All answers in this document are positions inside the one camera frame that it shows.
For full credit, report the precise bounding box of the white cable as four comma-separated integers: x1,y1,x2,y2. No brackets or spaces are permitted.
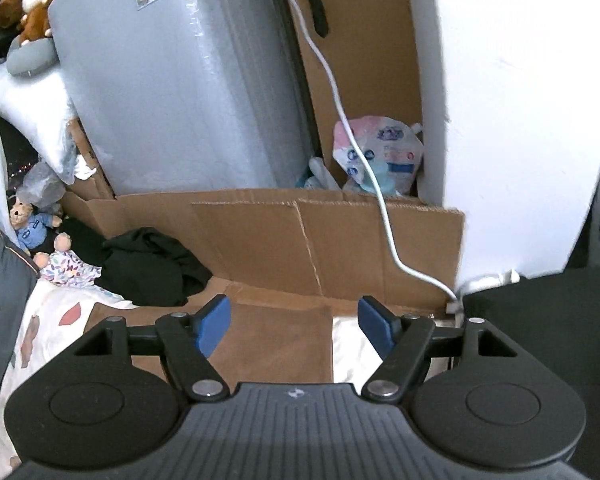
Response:
270,0,463,311

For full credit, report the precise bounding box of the black garment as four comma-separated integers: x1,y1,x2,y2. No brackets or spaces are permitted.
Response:
60,217,213,307

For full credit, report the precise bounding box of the grey neck pillow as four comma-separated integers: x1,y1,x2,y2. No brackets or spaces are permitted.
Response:
7,37,58,77

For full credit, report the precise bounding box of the floral dress doll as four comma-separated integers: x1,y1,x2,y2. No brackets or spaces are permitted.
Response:
32,232,103,288

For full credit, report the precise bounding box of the brown cardboard sheet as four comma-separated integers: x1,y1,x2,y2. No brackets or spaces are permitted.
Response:
62,0,467,386

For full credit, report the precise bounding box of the pink white refill pouch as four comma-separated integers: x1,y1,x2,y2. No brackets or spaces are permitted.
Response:
332,115,425,196

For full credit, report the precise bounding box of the white plastic-wrapped pillow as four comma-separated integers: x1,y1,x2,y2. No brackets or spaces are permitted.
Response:
0,62,78,186

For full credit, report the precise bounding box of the brown white hamster plush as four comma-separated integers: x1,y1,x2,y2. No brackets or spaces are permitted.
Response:
17,0,64,43

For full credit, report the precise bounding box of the clear plastic bag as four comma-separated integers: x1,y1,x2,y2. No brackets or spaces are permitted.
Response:
17,162,67,211

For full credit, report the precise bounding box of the bubble-wrapped grey panel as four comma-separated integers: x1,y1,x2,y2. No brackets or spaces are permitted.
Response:
47,0,313,196

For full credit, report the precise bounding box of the brown curly dog plush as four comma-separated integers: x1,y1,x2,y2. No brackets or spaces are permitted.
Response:
0,0,36,29

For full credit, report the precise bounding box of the brown printed t-shirt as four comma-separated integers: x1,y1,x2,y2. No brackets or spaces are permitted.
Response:
87,302,334,386

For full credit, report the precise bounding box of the white plug adapter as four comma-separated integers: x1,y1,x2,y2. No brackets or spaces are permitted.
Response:
447,270,521,316

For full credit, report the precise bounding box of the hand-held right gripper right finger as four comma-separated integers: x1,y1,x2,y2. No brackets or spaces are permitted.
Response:
358,296,528,403

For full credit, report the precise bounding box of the teddy bear blue shirt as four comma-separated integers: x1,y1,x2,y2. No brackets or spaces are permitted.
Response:
9,199,63,256

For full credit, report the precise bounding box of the bear print bedsheet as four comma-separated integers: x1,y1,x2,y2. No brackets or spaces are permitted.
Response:
0,275,461,480

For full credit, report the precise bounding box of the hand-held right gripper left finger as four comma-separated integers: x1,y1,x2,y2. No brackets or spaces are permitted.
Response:
65,295,232,402

